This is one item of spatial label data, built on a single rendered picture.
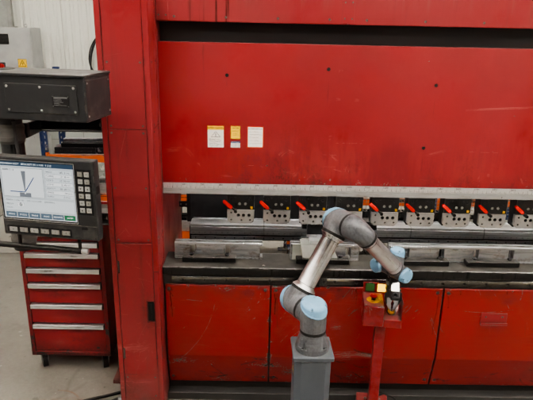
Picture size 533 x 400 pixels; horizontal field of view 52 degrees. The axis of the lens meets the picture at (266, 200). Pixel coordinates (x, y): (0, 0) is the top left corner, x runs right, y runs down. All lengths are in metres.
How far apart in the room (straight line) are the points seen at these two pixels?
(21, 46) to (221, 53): 4.72
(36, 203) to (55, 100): 0.47
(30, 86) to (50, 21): 5.12
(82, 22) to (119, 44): 4.73
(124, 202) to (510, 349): 2.34
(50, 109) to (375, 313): 1.85
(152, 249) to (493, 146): 1.89
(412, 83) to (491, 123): 0.48
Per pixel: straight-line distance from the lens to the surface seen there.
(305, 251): 2.95
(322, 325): 2.46
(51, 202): 2.54
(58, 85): 2.42
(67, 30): 7.54
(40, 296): 3.69
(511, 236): 3.71
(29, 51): 7.33
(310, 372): 2.54
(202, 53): 2.89
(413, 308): 3.27
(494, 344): 3.54
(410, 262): 3.21
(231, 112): 2.91
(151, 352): 3.25
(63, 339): 3.79
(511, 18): 3.11
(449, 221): 3.22
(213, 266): 3.07
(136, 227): 2.92
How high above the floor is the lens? 2.16
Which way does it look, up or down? 18 degrees down
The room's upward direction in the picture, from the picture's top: 1 degrees clockwise
